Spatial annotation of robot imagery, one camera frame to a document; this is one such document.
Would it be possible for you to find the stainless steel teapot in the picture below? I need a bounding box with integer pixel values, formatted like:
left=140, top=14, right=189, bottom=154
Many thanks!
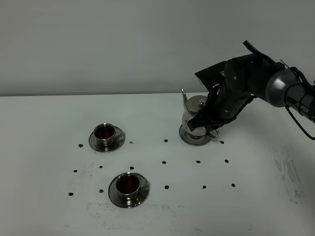
left=181, top=88, right=219, bottom=140

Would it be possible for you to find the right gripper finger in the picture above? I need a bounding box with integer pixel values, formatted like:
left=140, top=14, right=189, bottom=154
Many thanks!
left=187, top=108, right=217, bottom=132

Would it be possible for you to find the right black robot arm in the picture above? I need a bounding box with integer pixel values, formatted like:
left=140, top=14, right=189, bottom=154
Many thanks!
left=188, top=54, right=315, bottom=131

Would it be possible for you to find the far steel teacup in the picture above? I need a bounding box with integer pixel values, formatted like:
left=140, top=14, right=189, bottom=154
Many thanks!
left=93, top=123, right=123, bottom=147

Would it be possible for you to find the far steel saucer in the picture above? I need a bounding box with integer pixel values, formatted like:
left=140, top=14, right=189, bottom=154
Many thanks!
left=89, top=123, right=125, bottom=153

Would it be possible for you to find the near steel teacup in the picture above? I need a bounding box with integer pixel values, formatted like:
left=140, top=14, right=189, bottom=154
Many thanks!
left=116, top=172, right=149, bottom=198

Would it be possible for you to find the steel teacup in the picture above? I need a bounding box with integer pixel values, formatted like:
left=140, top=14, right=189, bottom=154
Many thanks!
left=93, top=123, right=123, bottom=147
left=116, top=172, right=149, bottom=198

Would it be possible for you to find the near steel saucer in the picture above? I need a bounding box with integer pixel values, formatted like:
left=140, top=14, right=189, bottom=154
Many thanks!
left=108, top=172, right=150, bottom=208

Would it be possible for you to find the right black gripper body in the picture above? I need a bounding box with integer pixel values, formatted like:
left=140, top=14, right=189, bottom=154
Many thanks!
left=214, top=55, right=283, bottom=126

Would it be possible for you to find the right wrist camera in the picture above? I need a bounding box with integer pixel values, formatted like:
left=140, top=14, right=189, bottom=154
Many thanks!
left=195, top=61, right=226, bottom=92

